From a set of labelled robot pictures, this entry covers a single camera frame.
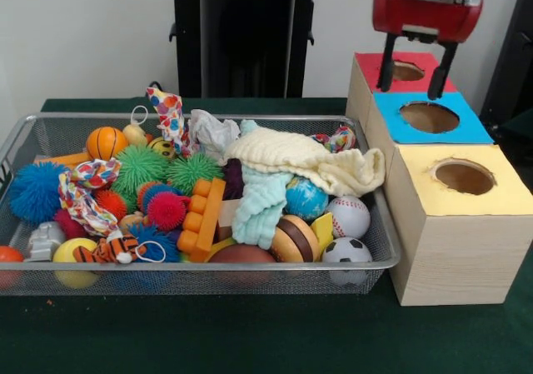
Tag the orange striped tiger plush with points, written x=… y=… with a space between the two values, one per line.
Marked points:
x=107 y=250

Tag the orange toy basketball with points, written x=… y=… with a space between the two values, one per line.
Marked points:
x=107 y=143

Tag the mint green muslin cloth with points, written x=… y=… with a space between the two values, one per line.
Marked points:
x=258 y=211

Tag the black and white soccer ball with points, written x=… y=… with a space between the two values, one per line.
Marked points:
x=347 y=250

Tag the brown toy football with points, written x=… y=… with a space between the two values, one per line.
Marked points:
x=243 y=255

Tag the silver mesh bin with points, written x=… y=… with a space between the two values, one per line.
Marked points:
x=208 y=282

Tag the wooden box with three holes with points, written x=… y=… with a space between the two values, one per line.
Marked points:
x=458 y=257

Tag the white baseball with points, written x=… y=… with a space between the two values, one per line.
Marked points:
x=350 y=217

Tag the blue globe ball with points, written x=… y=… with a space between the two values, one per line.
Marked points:
x=306 y=201

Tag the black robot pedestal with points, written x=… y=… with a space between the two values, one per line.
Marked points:
x=187 y=49

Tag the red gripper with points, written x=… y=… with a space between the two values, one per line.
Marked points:
x=424 y=13

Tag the cream muslin cloth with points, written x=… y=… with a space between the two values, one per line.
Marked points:
x=308 y=157

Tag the orange plastic building block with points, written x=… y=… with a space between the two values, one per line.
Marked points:
x=204 y=220

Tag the toy burger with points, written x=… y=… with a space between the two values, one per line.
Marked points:
x=295 y=238

